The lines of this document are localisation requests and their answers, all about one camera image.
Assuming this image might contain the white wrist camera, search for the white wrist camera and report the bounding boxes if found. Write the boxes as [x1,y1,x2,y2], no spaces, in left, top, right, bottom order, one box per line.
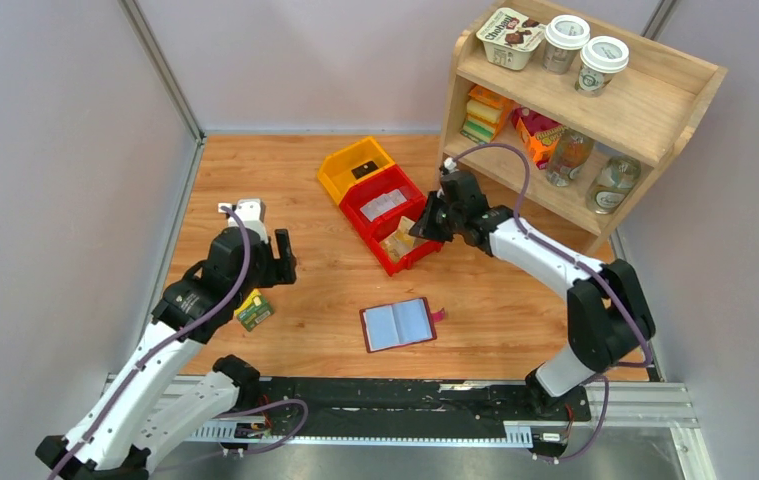
[217,198,269,243]
[438,157,458,176]

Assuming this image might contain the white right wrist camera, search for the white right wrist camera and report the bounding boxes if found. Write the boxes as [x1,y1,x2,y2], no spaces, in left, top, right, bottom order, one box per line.
[438,157,458,176]

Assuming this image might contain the wooden shelf unit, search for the wooden shelf unit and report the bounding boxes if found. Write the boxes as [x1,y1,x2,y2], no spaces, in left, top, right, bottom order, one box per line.
[437,1,728,255]

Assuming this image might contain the red plastic bin middle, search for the red plastic bin middle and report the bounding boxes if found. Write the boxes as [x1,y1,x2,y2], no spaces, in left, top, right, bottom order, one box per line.
[339,166,426,243]

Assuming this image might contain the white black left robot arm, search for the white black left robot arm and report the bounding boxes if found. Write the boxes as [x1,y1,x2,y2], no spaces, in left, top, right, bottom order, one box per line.
[36,227,296,479]

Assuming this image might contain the Chobani yogurt cup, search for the Chobani yogurt cup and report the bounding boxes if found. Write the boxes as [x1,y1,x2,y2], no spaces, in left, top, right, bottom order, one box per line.
[476,7,546,71]

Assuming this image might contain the paper coffee cup left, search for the paper coffee cup left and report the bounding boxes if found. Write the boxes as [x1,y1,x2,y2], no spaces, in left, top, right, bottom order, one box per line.
[542,14,591,75]

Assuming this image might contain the red plastic bin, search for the red plastic bin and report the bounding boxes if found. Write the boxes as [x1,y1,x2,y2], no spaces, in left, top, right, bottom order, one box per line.
[339,166,426,243]
[367,215,443,276]

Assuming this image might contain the glass bottle right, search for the glass bottle right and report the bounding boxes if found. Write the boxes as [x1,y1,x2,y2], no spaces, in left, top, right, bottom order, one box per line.
[586,155,642,214]

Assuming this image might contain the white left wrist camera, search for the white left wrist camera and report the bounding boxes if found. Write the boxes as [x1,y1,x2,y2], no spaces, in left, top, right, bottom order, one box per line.
[217,198,269,243]

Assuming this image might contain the yellow plastic bin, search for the yellow plastic bin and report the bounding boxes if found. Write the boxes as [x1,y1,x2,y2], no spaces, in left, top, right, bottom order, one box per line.
[317,136,396,205]

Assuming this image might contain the red plastic bin front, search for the red plastic bin front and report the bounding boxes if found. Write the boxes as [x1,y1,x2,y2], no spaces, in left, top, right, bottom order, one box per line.
[367,215,443,276]

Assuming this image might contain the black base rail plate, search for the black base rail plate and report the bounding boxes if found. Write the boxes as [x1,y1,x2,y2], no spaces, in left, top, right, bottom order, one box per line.
[257,377,591,440]

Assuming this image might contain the glass bottle left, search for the glass bottle left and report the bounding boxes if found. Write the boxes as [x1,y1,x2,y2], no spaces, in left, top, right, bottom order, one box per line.
[545,128,596,187]

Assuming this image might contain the stack of sponges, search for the stack of sponges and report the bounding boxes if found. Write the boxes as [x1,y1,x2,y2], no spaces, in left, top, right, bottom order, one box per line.
[460,85,516,144]

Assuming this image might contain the orange snack bag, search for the orange snack bag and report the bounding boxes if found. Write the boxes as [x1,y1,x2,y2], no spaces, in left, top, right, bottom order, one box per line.
[510,106,566,170]

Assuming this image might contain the red leather card holder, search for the red leather card holder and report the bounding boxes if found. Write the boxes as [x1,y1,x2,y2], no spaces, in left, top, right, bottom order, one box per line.
[359,297,447,353]

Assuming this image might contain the orange green snack box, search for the orange green snack box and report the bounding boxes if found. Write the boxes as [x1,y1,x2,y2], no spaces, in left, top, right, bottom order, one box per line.
[234,289,275,332]

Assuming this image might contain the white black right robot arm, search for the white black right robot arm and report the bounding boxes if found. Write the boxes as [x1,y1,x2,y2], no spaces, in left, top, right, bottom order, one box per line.
[409,171,656,419]

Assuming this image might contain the glass bottle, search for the glass bottle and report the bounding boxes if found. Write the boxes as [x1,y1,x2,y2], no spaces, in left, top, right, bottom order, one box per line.
[586,155,642,214]
[545,128,596,187]

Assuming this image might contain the white card in bin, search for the white card in bin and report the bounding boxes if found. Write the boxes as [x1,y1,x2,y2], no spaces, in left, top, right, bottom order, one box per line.
[360,189,407,222]

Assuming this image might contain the paper coffee cup right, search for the paper coffee cup right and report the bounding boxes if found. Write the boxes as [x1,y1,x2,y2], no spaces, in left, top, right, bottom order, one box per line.
[574,36,630,97]

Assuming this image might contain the paper coffee cup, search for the paper coffee cup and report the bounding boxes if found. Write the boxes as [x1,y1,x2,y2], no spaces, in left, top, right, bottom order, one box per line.
[574,36,630,97]
[542,14,591,75]

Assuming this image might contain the black card in bin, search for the black card in bin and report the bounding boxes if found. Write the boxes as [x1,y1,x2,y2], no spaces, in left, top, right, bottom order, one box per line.
[351,160,378,180]

